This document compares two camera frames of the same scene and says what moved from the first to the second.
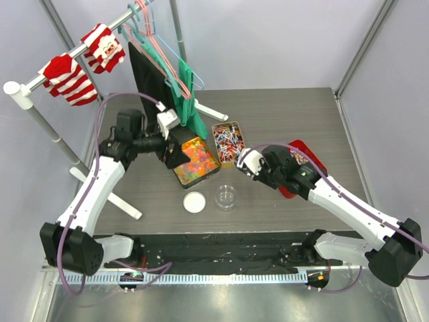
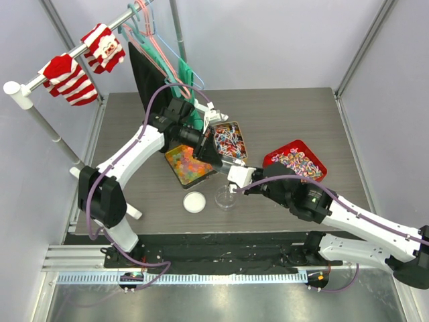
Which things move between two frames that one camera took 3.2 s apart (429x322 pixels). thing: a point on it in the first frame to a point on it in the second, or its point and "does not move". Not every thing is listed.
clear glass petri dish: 225,197 does not move
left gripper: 177,156 to 206,149
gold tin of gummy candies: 202,165 does not move
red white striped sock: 65,78 does not move
